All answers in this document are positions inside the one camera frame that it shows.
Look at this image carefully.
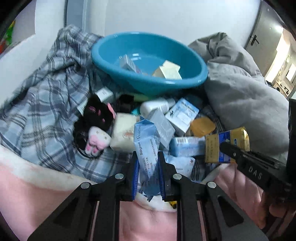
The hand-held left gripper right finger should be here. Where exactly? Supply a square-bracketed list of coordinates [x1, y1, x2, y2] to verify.
[157, 151, 270, 241]

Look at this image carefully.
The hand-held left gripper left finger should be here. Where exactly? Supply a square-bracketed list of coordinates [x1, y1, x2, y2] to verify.
[27, 151, 140, 241]

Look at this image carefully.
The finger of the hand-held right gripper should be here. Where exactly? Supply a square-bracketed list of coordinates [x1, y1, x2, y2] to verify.
[218, 142, 250, 167]

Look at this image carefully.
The gold and blue cigarette pack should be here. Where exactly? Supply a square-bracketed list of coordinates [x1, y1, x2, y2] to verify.
[205, 127, 250, 164]

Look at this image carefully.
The light blue wipes packet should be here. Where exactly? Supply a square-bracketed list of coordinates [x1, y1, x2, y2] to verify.
[134, 117, 162, 202]

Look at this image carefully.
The large cream box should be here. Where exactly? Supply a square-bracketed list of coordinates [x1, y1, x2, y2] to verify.
[159, 60, 181, 80]

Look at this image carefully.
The clear box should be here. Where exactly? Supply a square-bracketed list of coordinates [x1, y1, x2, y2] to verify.
[119, 54, 142, 74]

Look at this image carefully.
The blue plastic basin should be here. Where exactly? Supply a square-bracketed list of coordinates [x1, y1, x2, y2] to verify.
[91, 32, 208, 96]

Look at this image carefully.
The person's right hand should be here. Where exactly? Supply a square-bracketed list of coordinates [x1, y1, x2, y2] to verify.
[260, 191, 296, 230]

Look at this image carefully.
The light blue tissue packet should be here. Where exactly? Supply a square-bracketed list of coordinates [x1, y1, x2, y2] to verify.
[165, 155, 196, 180]

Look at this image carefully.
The amber soap box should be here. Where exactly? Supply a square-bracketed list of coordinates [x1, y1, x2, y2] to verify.
[190, 116, 216, 138]

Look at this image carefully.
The light blue barcode pack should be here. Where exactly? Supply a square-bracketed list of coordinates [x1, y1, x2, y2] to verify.
[170, 136, 206, 157]

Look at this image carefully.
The white tissue pack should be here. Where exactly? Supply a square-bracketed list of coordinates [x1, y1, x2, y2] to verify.
[109, 113, 140, 152]

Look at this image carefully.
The grey box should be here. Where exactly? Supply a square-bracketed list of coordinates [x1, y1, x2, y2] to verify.
[146, 109, 176, 151]

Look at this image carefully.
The grey duvet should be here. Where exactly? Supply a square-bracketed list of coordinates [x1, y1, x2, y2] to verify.
[188, 32, 292, 153]

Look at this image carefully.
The light blue and white box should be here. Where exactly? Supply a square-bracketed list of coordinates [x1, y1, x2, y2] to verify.
[165, 98, 200, 137]

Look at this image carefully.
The white bottle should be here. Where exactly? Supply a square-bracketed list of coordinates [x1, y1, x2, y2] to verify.
[139, 98, 176, 115]

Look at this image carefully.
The black and pink plush toy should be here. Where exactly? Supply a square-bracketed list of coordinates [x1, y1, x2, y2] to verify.
[73, 95, 116, 156]

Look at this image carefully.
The small black container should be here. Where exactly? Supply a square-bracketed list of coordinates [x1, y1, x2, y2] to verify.
[118, 94, 135, 114]

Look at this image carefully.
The small white and green box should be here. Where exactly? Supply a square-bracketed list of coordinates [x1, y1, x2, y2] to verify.
[95, 87, 115, 103]

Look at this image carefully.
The pink blanket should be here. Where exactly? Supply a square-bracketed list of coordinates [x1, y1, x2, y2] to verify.
[0, 146, 266, 241]

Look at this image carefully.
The blue plaid cloth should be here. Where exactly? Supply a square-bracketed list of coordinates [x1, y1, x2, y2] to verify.
[0, 25, 222, 183]

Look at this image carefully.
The grey door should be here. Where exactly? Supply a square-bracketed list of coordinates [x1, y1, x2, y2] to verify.
[245, 2, 284, 54]

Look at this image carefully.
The green snack bag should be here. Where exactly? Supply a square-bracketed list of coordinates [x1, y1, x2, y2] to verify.
[5, 22, 15, 44]

